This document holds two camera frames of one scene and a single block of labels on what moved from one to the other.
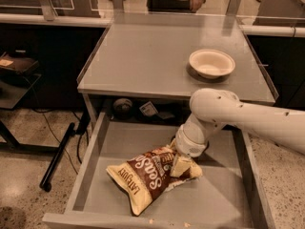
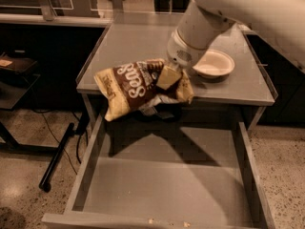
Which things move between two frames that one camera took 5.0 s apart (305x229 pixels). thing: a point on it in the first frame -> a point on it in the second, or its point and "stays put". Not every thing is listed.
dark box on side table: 17,64 stays put
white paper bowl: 212,63 stays put
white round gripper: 190,145 -> 180,53
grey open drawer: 226,195 stays put
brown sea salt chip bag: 143,176 -> 127,85
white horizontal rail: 38,19 stays put
